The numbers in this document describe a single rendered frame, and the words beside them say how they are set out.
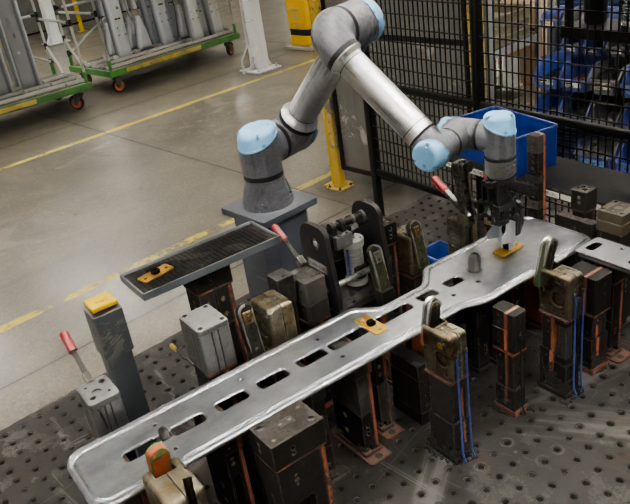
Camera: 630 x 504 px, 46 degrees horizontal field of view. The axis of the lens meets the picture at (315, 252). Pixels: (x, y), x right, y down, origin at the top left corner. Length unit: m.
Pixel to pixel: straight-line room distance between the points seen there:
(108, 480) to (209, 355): 0.35
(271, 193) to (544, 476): 1.02
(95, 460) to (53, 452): 0.58
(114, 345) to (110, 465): 0.34
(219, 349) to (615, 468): 0.90
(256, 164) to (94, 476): 0.98
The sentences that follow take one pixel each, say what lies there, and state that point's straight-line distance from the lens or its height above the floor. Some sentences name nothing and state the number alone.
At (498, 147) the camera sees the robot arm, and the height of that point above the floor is 1.31.
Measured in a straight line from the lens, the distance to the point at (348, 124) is 4.85.
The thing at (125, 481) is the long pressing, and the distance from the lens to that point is 1.46.
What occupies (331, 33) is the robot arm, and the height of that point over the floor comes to 1.59.
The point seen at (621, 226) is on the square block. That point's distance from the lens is 2.05.
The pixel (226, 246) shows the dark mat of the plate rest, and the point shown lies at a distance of 1.82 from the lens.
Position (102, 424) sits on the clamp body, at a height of 1.01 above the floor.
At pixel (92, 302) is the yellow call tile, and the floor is 1.16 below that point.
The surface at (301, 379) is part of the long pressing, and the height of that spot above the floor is 1.00.
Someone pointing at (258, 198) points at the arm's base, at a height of 1.14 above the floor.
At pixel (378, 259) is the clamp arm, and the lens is 1.83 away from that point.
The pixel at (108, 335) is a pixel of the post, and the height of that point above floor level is 1.09.
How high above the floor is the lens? 1.94
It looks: 27 degrees down
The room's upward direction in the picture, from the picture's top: 9 degrees counter-clockwise
